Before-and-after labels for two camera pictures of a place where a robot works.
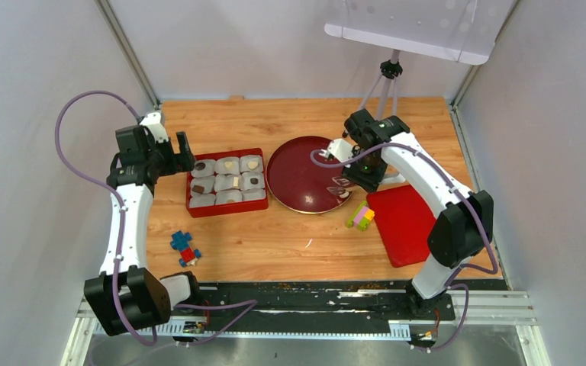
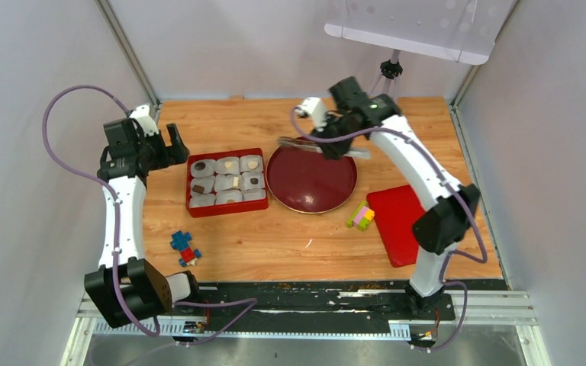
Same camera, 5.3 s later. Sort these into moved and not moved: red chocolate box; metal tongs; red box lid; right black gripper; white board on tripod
Moved: right black gripper; metal tongs
Not moved: red chocolate box; red box lid; white board on tripod
